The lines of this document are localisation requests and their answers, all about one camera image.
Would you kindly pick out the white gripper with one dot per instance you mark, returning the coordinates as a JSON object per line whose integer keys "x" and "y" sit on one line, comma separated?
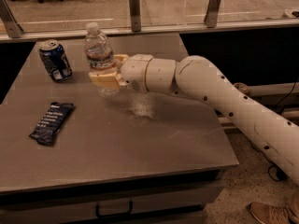
{"x": 135, "y": 72}

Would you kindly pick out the clear plastic water bottle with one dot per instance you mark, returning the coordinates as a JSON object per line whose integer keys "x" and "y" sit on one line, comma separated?
{"x": 99, "y": 55}

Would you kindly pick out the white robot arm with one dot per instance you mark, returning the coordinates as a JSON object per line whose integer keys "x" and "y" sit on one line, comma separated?
{"x": 197, "y": 78}

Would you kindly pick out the blue soda can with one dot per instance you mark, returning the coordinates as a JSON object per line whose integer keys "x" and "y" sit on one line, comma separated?
{"x": 55, "y": 61}

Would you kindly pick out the dark blue snack packet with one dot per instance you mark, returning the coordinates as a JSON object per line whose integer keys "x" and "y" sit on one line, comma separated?
{"x": 48, "y": 127}

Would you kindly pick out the orange tape roll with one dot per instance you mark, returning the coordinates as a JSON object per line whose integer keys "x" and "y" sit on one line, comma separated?
{"x": 242, "y": 87}

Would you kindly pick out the grey table drawer front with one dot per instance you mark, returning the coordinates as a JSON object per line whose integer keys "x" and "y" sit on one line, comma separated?
{"x": 176, "y": 204}

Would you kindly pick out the tan sneaker shoe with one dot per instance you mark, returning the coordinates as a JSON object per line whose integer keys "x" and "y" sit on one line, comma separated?
{"x": 269, "y": 214}

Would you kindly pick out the middle metal glass bracket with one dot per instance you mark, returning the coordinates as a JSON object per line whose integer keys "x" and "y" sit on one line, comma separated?
{"x": 134, "y": 7}

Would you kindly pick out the metal glass bracket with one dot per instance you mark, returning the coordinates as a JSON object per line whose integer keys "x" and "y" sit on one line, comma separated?
{"x": 13, "y": 29}
{"x": 134, "y": 7}
{"x": 211, "y": 16}

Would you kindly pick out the left metal glass bracket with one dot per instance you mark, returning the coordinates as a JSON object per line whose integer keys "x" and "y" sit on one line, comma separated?
{"x": 13, "y": 29}

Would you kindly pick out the right metal glass bracket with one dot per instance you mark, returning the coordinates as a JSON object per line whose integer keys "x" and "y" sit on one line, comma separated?
{"x": 211, "y": 16}

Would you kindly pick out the black drawer handle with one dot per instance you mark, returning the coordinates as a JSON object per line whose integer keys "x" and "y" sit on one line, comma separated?
{"x": 113, "y": 209}

